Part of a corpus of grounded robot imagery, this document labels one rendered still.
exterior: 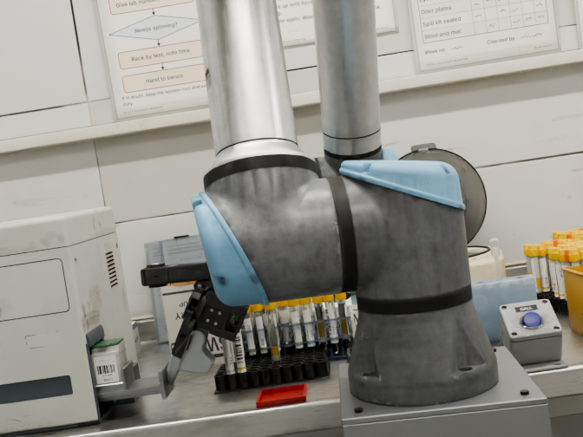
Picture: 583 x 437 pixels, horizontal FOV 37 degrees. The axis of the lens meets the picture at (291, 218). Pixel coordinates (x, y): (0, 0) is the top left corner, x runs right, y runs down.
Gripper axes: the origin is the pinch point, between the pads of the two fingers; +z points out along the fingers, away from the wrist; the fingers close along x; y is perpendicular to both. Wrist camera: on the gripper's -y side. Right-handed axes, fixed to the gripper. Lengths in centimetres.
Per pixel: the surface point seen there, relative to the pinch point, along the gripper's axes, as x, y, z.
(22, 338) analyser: -4.5, -20.7, 1.7
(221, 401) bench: -0.7, 8.5, 0.6
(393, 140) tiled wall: 60, 21, -46
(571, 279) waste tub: 9, 51, -34
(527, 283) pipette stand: 7, 44, -31
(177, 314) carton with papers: 25.0, -4.5, -3.0
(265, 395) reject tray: -2.1, 14.1, -2.9
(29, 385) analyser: -4.2, -17.4, 7.6
